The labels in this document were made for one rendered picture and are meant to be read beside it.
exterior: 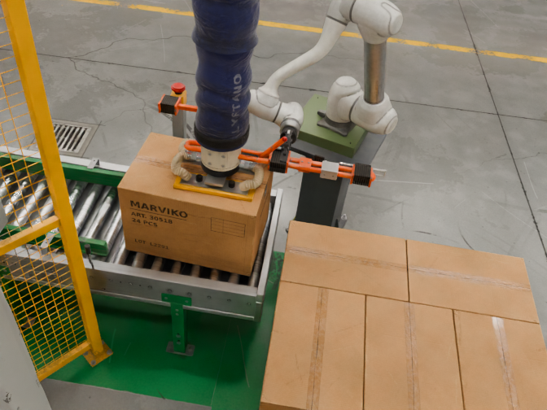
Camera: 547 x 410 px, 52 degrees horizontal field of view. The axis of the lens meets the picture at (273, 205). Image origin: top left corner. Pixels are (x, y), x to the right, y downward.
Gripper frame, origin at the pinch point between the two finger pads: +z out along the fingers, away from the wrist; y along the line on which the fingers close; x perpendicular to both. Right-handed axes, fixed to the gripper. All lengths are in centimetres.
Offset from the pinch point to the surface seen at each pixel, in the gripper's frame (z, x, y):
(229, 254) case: 20.6, 17.1, 40.6
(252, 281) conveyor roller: 23, 5, 53
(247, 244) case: 21.2, 9.8, 31.7
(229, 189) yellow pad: 11.7, 20.5, 10.7
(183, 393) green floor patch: 54, 30, 109
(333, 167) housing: 1.4, -21.0, -1.8
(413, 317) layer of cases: 28, -69, 54
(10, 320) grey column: 97, 70, -1
